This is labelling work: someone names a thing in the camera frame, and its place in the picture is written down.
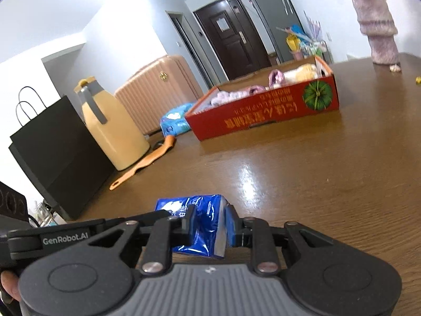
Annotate blue tissue packet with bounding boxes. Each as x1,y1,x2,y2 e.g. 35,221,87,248
154,194,242,258

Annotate pink ribbed suitcase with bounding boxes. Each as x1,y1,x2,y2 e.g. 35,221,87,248
114,55,204,135

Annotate person's left hand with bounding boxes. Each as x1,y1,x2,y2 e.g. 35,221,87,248
0,269,21,303

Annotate yellow white plush toy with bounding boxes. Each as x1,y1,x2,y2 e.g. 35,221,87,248
283,64,321,83

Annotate black paper bag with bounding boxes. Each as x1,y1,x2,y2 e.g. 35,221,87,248
9,86,116,222

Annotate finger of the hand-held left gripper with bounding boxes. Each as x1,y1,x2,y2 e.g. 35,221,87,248
103,209,172,230

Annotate grey refrigerator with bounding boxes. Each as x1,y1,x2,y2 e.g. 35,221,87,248
243,0,308,65

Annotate grey room door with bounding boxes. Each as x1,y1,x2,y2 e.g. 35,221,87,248
165,11,213,89

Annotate blue wet wipes pack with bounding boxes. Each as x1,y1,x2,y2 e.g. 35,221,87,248
159,103,194,137

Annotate red cardboard box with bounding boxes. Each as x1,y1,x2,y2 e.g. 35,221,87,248
184,55,340,142

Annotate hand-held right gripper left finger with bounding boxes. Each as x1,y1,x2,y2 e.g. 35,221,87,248
89,215,198,275

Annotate scattered dried petals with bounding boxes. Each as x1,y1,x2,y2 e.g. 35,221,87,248
389,64,421,84

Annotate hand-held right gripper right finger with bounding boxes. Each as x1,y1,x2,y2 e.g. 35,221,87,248
227,204,334,275

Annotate dark brown entrance door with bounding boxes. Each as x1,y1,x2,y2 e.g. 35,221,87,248
193,0,272,80

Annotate pink textured vase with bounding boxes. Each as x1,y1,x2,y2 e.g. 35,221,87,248
349,0,401,65

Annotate purple decorative plumes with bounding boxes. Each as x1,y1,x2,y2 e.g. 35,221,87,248
304,11,324,43

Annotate yellow thermos jug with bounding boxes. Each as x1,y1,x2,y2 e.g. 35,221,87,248
74,77,151,172

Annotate glass cup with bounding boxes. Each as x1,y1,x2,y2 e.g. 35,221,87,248
31,201,66,227

